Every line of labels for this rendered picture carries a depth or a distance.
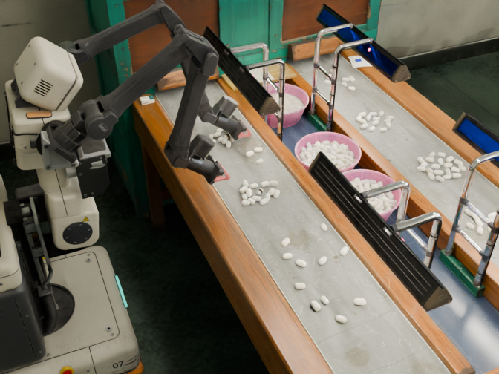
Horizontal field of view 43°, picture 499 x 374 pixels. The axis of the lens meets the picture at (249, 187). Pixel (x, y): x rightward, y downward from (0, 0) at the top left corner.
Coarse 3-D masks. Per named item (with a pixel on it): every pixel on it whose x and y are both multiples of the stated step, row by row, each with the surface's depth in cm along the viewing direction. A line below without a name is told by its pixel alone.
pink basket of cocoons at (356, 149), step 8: (312, 136) 266; (320, 136) 267; (336, 136) 266; (344, 136) 265; (296, 144) 260; (304, 144) 265; (344, 144) 265; (352, 144) 262; (296, 152) 258; (360, 152) 256; (344, 168) 247; (352, 168) 253
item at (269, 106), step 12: (204, 36) 266; (216, 36) 259; (216, 48) 257; (228, 60) 248; (228, 72) 247; (240, 72) 240; (240, 84) 239; (252, 84) 233; (252, 96) 231; (264, 96) 226; (264, 108) 225; (276, 108) 227
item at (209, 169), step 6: (210, 156) 225; (204, 162) 218; (210, 162) 221; (204, 168) 218; (210, 168) 220; (216, 168) 220; (204, 174) 220; (210, 174) 221; (216, 174) 219; (210, 180) 220
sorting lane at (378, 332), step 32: (160, 96) 294; (224, 160) 256; (256, 160) 256; (224, 192) 241; (288, 192) 241; (256, 224) 227; (288, 224) 227; (320, 224) 227; (320, 256) 215; (352, 256) 215; (288, 288) 204; (320, 288) 204; (352, 288) 204; (320, 320) 194; (352, 320) 194; (384, 320) 194; (320, 352) 185; (352, 352) 185; (384, 352) 185; (416, 352) 185
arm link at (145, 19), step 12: (144, 12) 220; (156, 12) 219; (168, 12) 220; (120, 24) 219; (132, 24) 219; (144, 24) 220; (156, 24) 222; (168, 24) 222; (96, 36) 219; (108, 36) 219; (120, 36) 220; (72, 48) 217; (84, 48) 217; (96, 48) 219; (84, 60) 218
